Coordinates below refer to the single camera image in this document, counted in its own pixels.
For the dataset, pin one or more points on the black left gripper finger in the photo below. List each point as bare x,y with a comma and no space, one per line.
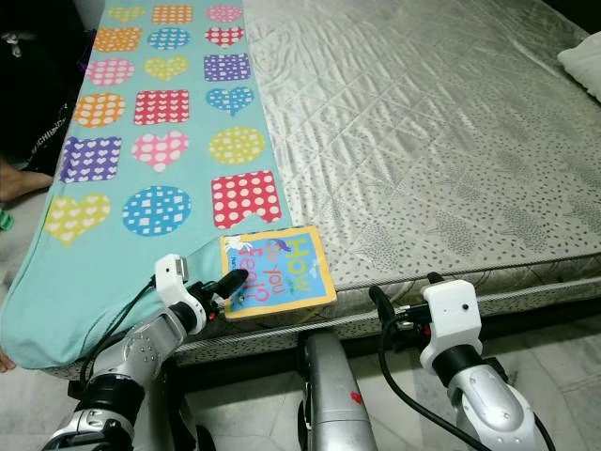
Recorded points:
231,284

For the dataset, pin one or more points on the yellow-edged children's book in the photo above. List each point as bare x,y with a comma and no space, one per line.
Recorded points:
286,272

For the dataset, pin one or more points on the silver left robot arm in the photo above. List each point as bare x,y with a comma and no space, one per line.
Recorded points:
131,366

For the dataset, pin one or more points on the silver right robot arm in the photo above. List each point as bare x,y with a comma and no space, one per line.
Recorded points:
498,409

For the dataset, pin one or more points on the black bed base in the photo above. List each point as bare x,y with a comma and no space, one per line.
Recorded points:
244,352

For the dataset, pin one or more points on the grey robot right leg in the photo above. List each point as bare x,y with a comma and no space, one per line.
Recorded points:
333,404

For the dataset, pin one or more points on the teal blanket with coloured shapes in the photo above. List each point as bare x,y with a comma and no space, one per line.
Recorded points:
197,160

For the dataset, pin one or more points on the grey quilted mattress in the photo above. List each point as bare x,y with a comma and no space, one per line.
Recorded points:
432,141

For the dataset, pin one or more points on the green plastic stool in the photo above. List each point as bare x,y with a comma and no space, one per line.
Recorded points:
5,220

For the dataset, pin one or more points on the black bag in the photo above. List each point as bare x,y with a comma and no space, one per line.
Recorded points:
38,103

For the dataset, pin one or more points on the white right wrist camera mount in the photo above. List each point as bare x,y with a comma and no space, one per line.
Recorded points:
455,305

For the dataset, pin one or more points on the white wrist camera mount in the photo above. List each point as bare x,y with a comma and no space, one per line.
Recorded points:
174,272
455,305

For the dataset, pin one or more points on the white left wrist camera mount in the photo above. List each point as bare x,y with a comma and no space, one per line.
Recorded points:
174,272

